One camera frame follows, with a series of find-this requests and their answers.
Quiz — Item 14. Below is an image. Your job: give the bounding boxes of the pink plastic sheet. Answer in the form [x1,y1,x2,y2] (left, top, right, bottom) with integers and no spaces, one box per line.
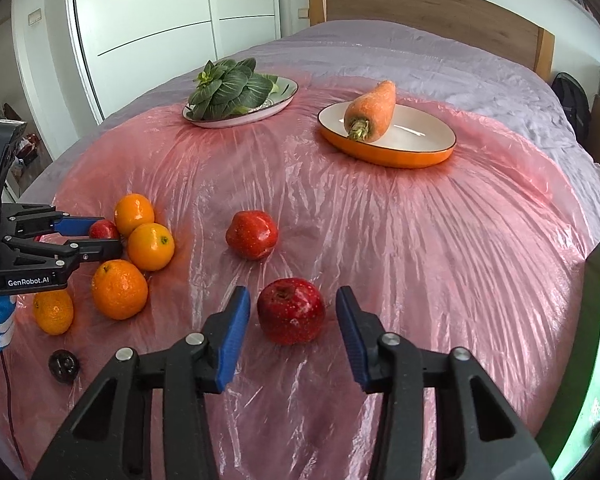
[0,72,600,480]

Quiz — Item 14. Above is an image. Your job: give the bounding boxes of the carrot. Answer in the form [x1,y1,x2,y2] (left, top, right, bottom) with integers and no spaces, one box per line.
[343,80,397,142]

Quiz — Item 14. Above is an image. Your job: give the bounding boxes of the dark plum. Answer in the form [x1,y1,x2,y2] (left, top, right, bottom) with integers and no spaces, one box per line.
[48,350,80,385]

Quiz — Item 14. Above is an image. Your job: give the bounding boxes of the orange oval dish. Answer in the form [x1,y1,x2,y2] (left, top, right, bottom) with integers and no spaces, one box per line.
[318,102,457,169]

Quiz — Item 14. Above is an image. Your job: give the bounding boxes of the bok choy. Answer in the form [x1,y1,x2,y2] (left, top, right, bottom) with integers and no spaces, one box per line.
[187,58,279,122]

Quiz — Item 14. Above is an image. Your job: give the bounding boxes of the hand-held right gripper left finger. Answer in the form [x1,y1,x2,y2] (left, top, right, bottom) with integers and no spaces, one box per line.
[32,286,251,480]

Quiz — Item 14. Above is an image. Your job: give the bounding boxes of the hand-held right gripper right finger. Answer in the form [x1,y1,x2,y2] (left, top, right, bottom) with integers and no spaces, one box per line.
[336,286,553,480]

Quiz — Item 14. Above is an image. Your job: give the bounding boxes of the white wardrobe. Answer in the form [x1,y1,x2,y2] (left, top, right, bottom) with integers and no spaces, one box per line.
[70,0,281,123]

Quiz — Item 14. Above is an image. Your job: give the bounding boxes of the orange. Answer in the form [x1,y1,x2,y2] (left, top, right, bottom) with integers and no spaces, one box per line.
[114,193,155,237]
[33,288,75,336]
[91,259,149,321]
[127,223,175,272]

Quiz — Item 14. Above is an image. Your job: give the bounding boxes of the green metal tray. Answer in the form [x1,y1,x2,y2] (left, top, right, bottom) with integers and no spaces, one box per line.
[537,241,600,480]

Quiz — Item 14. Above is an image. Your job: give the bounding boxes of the wooden headboard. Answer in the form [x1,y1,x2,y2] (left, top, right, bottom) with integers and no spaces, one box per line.
[307,0,555,77]

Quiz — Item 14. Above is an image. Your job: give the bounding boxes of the black backpack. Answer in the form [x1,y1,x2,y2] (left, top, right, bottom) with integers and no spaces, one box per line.
[550,72,592,146]

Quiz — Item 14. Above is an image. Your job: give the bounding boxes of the small red apple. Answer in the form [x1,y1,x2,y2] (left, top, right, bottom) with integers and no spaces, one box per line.
[88,219,121,241]

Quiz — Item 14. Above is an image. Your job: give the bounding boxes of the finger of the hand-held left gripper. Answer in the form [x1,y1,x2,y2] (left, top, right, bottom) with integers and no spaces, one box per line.
[2,203,106,238]
[0,236,124,277]

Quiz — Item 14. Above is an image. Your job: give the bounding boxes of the white plate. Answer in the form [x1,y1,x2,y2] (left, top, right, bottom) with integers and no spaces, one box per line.
[182,76,299,129]

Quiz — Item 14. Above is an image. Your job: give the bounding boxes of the red cable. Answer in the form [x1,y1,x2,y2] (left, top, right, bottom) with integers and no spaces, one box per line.
[0,355,31,466]

